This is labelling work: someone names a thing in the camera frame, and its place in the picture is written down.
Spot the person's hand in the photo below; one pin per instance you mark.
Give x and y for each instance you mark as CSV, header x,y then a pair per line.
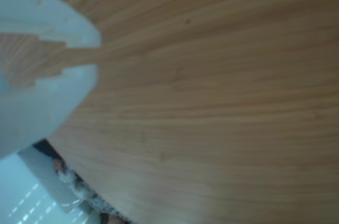
x,y
57,165

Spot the grey sofa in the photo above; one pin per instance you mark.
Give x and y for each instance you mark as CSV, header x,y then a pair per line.
x,y
45,173

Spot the white fluffy dog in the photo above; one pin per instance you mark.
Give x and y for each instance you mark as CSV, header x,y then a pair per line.
x,y
75,184

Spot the white sheer curtain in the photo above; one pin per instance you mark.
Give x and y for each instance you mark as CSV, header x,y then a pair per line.
x,y
26,197

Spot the person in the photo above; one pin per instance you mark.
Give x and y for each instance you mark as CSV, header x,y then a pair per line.
x,y
87,202

